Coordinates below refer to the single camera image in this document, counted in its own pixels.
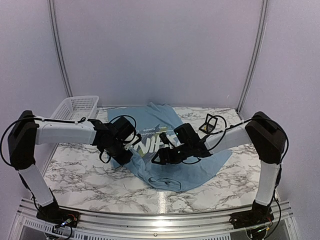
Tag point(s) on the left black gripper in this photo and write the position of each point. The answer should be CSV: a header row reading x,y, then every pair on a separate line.
x,y
123,160

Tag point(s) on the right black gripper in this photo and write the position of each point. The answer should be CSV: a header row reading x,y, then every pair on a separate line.
x,y
162,151

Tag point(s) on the light blue printed t-shirt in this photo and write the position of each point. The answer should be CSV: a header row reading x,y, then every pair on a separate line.
x,y
150,121

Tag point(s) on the white perforated plastic basket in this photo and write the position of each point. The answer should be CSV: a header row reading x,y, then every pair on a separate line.
x,y
74,108

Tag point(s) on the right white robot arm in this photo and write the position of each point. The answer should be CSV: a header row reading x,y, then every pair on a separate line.
x,y
269,139

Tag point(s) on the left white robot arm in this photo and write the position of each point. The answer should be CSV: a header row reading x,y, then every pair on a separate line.
x,y
112,138

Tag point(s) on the open black brooch box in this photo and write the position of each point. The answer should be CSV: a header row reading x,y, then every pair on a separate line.
x,y
209,124

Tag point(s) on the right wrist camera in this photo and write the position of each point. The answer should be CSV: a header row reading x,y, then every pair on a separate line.
x,y
164,138

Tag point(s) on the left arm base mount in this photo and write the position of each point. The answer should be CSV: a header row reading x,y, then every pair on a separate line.
x,y
61,217

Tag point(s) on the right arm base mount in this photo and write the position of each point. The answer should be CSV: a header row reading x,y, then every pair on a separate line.
x,y
257,215

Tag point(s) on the aluminium front rail frame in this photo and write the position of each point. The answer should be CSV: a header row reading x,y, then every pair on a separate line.
x,y
208,225

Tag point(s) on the left wall aluminium profile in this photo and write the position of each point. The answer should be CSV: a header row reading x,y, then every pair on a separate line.
x,y
58,48

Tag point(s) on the wall aluminium profile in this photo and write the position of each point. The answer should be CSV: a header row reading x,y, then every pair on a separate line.
x,y
58,48
257,46

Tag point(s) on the right wall aluminium profile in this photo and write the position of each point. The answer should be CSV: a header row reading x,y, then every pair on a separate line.
x,y
257,46

